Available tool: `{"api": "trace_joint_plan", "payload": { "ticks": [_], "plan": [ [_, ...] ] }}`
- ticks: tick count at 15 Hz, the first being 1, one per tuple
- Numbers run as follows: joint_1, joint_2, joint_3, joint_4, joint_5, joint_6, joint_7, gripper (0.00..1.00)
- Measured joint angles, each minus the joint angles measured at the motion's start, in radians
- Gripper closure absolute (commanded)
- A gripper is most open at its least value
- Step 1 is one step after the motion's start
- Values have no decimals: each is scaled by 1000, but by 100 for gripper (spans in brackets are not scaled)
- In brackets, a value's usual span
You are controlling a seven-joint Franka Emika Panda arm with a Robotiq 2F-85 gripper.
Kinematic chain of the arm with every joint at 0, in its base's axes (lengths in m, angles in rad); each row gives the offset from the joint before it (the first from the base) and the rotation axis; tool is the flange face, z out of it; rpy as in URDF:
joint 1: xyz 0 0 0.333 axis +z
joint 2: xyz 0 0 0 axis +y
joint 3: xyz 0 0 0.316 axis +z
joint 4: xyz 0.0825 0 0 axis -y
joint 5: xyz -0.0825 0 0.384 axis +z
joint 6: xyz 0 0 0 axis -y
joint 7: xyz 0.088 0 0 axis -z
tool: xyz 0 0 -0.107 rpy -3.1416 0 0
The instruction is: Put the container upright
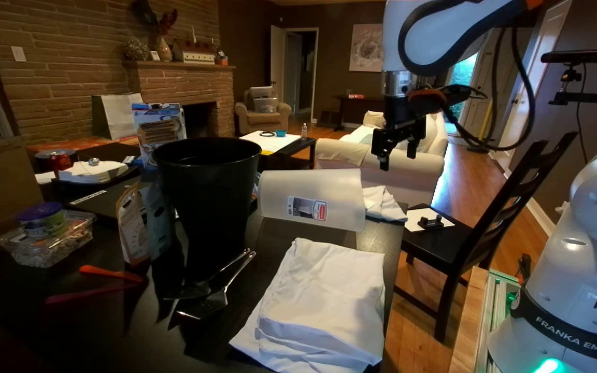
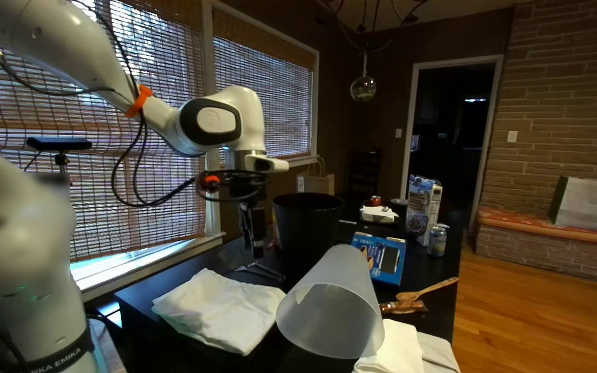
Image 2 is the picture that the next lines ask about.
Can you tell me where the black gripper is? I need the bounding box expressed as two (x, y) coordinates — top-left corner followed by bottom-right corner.
(199, 167), (272, 249)

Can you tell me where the translucent white plastic container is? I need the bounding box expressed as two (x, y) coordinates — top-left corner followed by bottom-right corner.
(274, 243), (386, 363)

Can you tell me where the black round bin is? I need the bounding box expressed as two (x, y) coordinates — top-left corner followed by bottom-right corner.
(272, 191), (346, 279)

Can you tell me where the brown paper bag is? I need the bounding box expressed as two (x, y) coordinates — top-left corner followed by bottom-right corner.
(294, 156), (338, 197)

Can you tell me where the large crumpled white cloth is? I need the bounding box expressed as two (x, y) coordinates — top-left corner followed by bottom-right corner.
(149, 267), (289, 358)

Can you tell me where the small white crumpled tissue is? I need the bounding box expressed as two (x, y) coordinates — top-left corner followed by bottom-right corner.
(358, 203), (401, 225)

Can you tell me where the narrow bamboo window blind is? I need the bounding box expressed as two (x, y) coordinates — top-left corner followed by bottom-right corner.
(211, 35), (315, 160)

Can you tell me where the blue cardboard box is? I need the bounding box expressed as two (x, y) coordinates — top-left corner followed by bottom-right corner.
(350, 230), (411, 287)

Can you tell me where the wide bamboo window blind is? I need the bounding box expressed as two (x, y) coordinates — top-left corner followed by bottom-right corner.
(0, 0), (209, 263)

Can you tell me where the hanging glass globe lamp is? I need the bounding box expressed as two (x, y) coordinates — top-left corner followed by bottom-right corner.
(349, 50), (379, 104)

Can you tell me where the wooden spoon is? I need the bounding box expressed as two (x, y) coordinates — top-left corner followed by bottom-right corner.
(379, 275), (460, 317)

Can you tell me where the silver drink can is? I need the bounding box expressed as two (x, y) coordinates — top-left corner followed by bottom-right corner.
(427, 222), (450, 259)

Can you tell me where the folded white towel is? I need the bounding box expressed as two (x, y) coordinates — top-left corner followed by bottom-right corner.
(350, 317), (425, 373)

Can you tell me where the flat white paper sheet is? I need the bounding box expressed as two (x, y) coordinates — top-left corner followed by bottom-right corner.
(416, 329), (462, 373)

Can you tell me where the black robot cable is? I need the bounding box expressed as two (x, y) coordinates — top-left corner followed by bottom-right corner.
(108, 117), (199, 209)

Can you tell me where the white door frame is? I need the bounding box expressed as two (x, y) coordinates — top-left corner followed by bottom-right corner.
(398, 54), (506, 230)

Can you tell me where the black camera on stand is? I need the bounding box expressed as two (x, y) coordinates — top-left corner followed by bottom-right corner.
(24, 134), (96, 188)

